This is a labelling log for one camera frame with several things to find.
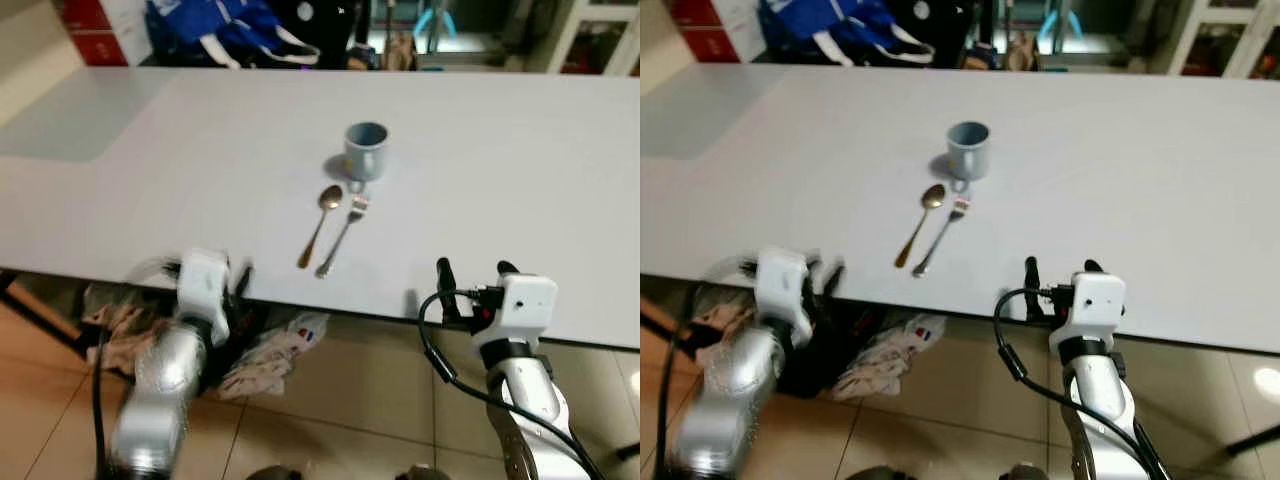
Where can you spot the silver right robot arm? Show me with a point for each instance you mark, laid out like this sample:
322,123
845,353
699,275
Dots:
530,400
1100,400

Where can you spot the crumpled beige cloth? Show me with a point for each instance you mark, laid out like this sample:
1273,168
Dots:
725,320
115,320

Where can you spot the black left robot foot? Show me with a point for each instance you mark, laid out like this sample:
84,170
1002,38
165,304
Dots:
875,473
272,473

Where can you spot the blue-grey ceramic mug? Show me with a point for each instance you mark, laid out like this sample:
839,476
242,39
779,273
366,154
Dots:
968,155
366,155

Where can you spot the black robot foot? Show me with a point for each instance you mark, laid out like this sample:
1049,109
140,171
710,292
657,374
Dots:
272,473
1025,472
875,473
420,473

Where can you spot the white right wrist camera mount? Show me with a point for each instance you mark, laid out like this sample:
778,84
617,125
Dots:
1095,300
520,305

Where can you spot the gold metal spoon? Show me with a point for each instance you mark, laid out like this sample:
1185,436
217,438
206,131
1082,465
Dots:
932,196
329,197

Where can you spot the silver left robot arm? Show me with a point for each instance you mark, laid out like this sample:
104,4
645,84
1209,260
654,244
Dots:
730,390
160,380

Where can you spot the black table leg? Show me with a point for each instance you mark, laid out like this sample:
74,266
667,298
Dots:
655,312
40,315
1255,440

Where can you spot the blue and white bag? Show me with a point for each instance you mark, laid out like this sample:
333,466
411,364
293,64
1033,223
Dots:
230,25
840,25

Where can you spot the white printed plastic bag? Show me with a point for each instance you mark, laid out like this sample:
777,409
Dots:
275,350
890,355

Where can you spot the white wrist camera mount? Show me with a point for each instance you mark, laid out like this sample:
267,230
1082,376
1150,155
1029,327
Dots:
203,280
1095,300
783,280
520,305

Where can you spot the red cardboard box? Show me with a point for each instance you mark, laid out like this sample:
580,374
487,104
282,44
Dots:
700,25
90,30

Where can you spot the white glass-door cabinet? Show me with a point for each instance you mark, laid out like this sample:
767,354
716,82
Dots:
600,35
1220,35

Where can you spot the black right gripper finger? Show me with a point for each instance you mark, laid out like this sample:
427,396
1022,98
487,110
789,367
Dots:
445,285
508,268
1094,267
1033,285

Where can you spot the silver metal fork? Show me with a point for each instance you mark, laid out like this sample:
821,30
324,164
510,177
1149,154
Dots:
940,238
340,240

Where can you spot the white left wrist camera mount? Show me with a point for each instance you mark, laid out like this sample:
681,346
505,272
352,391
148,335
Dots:
783,280
203,280

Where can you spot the black right robot foot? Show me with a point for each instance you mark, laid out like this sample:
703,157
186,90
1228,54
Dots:
1025,472
420,473

